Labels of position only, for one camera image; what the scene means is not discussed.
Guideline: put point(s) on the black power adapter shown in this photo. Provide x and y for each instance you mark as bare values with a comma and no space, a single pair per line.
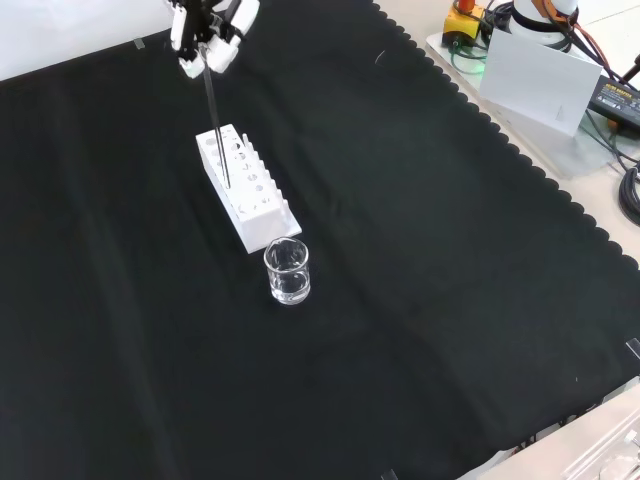
617,100

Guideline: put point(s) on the clear plastic case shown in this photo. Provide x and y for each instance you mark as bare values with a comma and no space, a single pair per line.
607,455

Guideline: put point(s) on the clear cloth clip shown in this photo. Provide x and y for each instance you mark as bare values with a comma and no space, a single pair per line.
140,44
389,475
634,349

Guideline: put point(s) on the yellow stop button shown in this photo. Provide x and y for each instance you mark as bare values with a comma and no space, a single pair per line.
462,22

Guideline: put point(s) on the black bench cloth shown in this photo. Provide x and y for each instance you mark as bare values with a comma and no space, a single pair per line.
350,300

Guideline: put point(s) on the small clear glass beaker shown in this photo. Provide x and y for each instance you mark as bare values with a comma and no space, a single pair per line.
287,280

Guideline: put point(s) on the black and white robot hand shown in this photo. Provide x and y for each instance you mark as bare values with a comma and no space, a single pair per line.
220,47

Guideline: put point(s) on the white test tube rack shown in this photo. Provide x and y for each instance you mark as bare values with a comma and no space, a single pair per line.
250,210

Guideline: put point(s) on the grey base plate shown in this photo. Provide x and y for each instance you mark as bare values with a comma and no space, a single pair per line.
545,145

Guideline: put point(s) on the pale board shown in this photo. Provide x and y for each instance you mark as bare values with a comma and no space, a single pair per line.
537,80

